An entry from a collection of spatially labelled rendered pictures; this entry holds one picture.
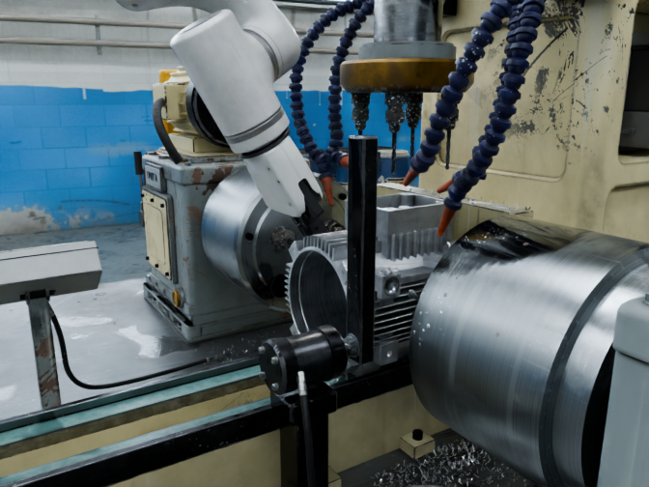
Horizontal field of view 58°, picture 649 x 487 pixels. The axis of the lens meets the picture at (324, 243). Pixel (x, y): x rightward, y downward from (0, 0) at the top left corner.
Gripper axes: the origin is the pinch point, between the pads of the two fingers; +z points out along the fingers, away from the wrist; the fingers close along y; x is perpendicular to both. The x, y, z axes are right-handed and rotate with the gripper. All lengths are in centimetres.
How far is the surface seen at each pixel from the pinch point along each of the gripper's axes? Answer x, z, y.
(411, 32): 20.9, -18.8, 9.8
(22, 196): -32, 67, -548
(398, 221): 6.9, 0.8, 11.0
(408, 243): 6.7, 4.4, 11.3
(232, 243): -7.0, 1.5, -17.5
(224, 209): -3.4, -1.8, -23.7
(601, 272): 3.6, -3.6, 43.2
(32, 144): 4, 32, -546
